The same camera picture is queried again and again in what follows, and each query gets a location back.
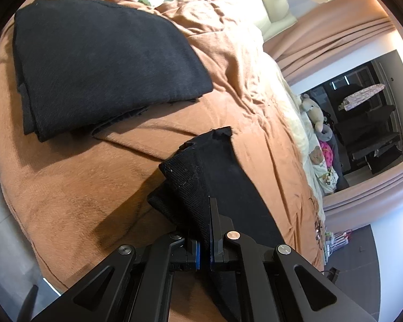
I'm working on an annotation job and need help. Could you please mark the thin black cord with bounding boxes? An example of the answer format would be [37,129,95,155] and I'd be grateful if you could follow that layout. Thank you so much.
[309,198,323,242]

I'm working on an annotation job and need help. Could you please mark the pink curtain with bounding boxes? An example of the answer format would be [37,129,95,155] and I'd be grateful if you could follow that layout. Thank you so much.
[322,151,403,222]
[265,0,397,84]

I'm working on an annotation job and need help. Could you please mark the orange blanket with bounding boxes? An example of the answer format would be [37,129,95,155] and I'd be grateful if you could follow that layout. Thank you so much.
[0,0,326,322]

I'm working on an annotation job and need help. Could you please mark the cream padded headboard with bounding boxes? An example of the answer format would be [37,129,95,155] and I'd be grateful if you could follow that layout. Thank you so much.
[121,0,298,41]

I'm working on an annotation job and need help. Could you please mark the dark hanging coat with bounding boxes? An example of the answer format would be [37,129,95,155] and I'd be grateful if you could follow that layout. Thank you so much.
[347,134,403,175]

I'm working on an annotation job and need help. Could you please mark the bear print pillow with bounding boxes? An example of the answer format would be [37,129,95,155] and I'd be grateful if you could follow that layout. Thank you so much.
[307,148,340,195]

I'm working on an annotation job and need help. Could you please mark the black pants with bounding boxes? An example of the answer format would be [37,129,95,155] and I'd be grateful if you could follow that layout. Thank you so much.
[147,126,291,322]
[13,0,214,143]

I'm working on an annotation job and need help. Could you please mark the cream bed sheet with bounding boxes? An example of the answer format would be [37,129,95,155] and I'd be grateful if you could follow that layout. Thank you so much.
[279,70,325,222]

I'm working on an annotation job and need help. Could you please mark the striped paper bag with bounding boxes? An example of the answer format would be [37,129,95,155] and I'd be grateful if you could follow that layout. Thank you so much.
[332,230,351,247]

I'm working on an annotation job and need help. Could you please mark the beige teddy plush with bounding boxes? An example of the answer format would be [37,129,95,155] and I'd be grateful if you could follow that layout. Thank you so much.
[299,94,325,133]

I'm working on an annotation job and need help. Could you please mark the floral hanging garment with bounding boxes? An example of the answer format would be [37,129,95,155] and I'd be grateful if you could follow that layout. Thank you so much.
[343,84,387,112]

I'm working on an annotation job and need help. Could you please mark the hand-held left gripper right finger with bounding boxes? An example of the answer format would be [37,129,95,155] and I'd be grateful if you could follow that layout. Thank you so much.
[208,197,380,322]

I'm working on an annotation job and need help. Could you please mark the folded black pants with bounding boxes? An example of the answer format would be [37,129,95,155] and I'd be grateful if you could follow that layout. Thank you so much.
[13,0,214,143]

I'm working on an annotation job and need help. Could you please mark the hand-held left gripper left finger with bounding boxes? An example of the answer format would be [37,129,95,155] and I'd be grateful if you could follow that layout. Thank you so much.
[30,233,202,322]

